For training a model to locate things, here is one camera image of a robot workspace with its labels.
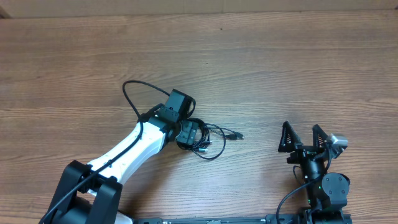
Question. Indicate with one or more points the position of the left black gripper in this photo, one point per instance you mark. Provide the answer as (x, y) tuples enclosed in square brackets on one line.
[(189, 132)]

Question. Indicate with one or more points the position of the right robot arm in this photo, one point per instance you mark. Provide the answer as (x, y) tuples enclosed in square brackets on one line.
[(326, 191)]

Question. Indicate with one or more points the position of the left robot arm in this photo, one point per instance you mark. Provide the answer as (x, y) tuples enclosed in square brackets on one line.
[(90, 193)]

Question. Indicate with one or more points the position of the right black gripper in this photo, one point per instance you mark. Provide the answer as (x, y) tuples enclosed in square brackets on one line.
[(302, 151)]

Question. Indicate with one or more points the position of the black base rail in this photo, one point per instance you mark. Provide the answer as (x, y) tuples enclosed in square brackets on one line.
[(268, 219)]

